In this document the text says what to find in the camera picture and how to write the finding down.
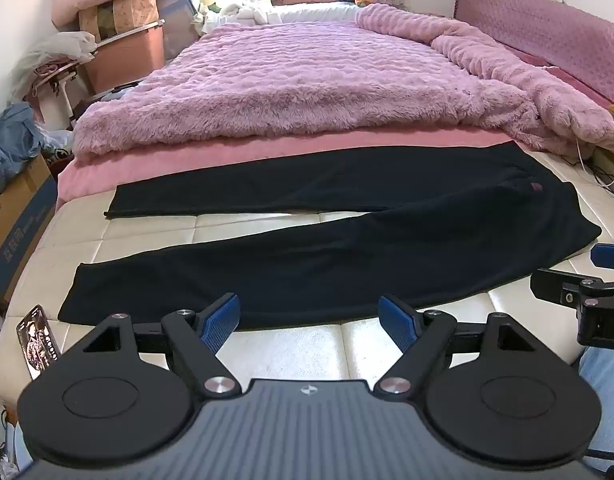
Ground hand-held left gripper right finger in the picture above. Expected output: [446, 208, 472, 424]
[373, 295, 540, 402]

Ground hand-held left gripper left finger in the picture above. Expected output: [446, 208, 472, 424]
[80, 292, 241, 399]

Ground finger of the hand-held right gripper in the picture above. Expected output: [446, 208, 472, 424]
[530, 267, 606, 307]
[590, 242, 614, 272]

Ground black pants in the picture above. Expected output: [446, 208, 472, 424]
[57, 141, 602, 331]

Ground person's leg in jeans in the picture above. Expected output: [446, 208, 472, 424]
[578, 347, 614, 472]

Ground pink bed sheet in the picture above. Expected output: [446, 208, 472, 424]
[57, 127, 520, 211]

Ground printed photo card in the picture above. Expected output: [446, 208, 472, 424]
[16, 304, 63, 381]

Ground purple headboard cover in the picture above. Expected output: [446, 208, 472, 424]
[454, 0, 614, 106]

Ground brown cardboard box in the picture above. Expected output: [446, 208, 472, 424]
[0, 152, 58, 301]

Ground pink fluffy blanket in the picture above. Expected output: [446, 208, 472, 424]
[72, 4, 614, 161]

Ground blue-grey garment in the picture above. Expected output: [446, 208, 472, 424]
[0, 101, 45, 206]

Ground brown storage box with lid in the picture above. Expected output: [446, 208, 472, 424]
[80, 20, 168, 97]

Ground blue striped bag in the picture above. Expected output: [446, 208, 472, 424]
[157, 0, 200, 61]

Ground white clothes pile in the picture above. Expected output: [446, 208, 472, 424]
[194, 0, 283, 36]

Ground white mesh cloth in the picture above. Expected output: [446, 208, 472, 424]
[12, 30, 98, 96]

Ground floral fabric bag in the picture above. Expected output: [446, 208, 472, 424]
[80, 0, 160, 41]

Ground white cable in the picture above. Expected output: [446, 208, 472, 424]
[562, 137, 614, 196]

